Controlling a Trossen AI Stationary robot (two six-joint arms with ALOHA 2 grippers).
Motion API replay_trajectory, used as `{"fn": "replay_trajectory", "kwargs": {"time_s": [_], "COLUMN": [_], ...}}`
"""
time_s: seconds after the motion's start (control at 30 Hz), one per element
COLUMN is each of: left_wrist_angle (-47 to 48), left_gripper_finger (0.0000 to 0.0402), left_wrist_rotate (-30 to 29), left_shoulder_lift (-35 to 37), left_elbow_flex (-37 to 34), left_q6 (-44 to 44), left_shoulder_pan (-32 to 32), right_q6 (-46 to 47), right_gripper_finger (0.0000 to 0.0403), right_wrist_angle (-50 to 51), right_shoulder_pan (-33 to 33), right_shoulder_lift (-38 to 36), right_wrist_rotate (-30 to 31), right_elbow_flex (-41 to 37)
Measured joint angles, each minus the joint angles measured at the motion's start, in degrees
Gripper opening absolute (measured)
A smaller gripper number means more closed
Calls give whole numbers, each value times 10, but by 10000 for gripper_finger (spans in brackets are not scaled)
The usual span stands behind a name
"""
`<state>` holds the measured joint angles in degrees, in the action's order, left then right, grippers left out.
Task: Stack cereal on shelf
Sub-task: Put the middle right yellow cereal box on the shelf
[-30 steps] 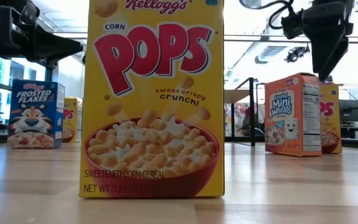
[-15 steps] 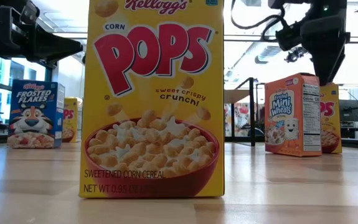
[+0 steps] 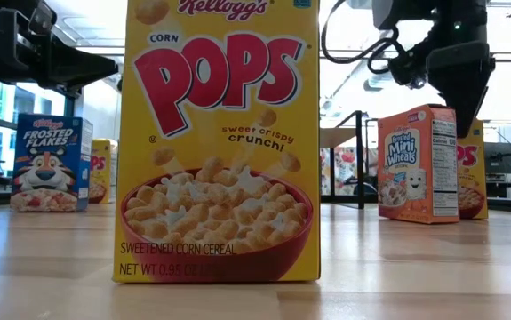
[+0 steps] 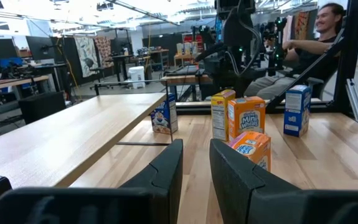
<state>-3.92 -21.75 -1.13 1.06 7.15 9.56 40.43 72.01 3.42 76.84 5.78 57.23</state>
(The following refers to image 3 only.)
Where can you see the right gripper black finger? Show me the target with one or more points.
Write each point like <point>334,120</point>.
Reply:
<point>461,106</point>

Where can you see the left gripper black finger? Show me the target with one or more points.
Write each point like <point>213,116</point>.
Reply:
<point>73,71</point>

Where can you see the yellow Corn Pops cereal box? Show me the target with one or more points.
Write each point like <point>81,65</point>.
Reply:
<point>473,186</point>
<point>100,178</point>
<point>219,146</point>

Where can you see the orange Frosted Mini Wheats box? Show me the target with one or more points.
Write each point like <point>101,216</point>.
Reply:
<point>415,178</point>

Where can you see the blue Frosted Flakes cereal box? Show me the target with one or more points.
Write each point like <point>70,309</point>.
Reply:
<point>50,162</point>

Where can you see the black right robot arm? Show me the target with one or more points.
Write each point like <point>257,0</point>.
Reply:
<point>468,18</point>

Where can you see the wooden shelf with black legs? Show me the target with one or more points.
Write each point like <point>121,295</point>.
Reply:
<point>360,169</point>

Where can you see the black computer monitor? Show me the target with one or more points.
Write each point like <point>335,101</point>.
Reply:
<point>499,157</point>

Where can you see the colourful printed banner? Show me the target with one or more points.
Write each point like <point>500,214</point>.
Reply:
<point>348,169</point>

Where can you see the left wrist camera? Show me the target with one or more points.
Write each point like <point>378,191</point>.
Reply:
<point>19,20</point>

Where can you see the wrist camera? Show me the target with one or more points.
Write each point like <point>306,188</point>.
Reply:
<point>19,20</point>
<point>408,71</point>

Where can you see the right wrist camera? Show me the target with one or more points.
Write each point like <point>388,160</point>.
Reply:
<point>408,71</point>

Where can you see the silver ceiling air duct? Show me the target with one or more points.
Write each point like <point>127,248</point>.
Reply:
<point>377,83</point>

